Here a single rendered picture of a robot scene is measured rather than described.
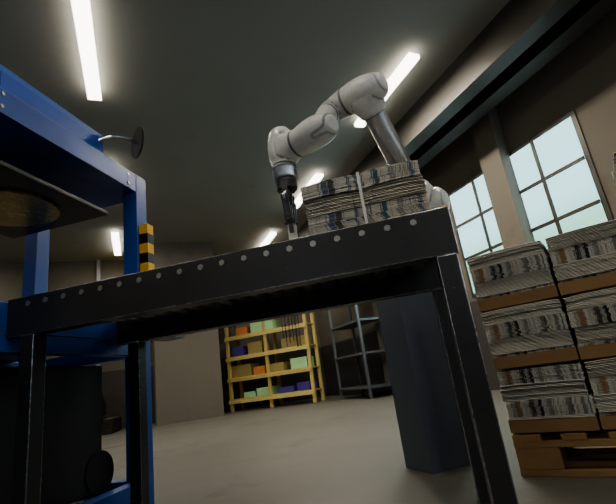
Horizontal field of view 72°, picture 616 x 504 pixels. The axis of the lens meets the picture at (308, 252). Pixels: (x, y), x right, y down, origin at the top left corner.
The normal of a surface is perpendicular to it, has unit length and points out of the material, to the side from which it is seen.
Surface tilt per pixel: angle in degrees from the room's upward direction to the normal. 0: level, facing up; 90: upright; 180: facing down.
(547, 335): 90
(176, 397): 90
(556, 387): 90
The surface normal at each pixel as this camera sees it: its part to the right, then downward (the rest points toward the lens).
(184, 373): 0.35, -0.31
